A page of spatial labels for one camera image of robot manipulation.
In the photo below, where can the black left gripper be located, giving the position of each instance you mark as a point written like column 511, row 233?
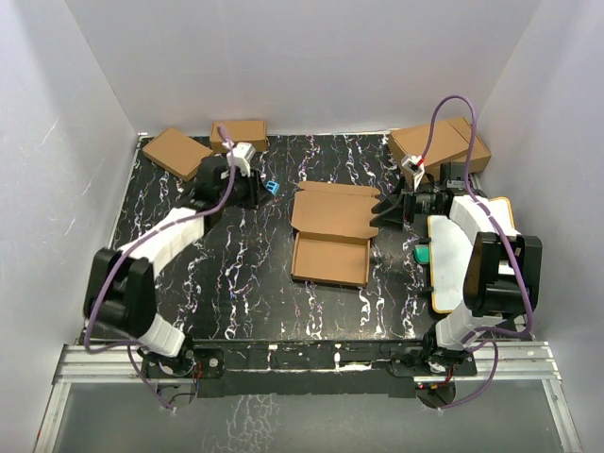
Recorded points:
column 254, row 186

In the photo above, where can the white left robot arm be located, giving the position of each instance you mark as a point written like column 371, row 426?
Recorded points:
column 121, row 291

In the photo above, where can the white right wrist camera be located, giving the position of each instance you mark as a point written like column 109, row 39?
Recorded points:
column 413, row 170

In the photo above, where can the small cardboard box top right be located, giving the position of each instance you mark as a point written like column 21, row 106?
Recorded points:
column 450, row 142

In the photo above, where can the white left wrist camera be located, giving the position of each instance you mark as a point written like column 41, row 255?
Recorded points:
column 240, row 156

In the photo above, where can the aluminium frame rail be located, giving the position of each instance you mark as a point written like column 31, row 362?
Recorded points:
column 526, row 409

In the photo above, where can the green eraser block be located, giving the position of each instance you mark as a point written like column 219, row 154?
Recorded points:
column 421, row 253

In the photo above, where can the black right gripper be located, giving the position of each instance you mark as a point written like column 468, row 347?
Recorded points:
column 392, row 219

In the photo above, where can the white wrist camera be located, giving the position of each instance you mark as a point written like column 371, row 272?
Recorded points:
column 240, row 156
column 413, row 170

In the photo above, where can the blue slotted plastic block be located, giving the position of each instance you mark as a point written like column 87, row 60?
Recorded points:
column 272, row 186

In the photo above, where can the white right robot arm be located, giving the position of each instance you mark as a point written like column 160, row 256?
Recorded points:
column 478, row 260

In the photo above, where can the white board with yellow rim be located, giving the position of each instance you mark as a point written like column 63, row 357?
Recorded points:
column 452, row 238

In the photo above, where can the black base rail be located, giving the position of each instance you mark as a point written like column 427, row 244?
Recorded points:
column 396, row 368

